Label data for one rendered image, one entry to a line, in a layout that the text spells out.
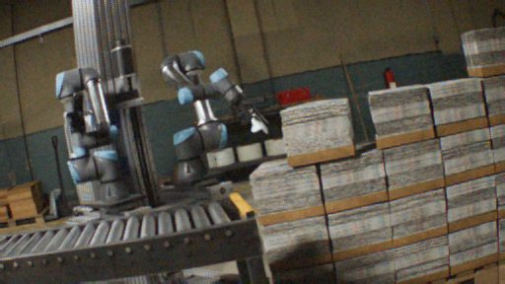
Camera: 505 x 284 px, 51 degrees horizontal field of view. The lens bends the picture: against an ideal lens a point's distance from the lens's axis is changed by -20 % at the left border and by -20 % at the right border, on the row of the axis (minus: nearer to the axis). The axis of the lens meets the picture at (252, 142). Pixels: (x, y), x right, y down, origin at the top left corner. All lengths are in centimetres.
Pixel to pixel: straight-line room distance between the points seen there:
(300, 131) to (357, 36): 715
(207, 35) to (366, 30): 248
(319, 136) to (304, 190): 24
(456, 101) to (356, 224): 73
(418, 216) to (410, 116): 45
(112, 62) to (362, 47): 700
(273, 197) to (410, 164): 62
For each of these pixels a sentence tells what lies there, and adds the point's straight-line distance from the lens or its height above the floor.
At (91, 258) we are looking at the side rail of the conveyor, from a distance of 196.
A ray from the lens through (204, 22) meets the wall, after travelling 934.
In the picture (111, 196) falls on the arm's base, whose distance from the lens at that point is 283.
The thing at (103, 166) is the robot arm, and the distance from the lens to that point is 283.
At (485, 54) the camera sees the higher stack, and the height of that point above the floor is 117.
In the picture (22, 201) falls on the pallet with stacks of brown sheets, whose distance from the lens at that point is 854.
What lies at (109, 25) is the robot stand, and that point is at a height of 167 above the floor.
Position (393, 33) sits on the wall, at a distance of 1000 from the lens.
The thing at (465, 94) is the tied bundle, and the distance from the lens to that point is 272.
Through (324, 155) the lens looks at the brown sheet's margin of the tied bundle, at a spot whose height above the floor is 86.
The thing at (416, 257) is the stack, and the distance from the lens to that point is 281.
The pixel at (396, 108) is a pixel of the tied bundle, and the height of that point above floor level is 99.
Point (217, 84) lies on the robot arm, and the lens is 289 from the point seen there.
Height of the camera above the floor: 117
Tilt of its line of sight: 4 degrees down
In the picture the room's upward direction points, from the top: 11 degrees counter-clockwise
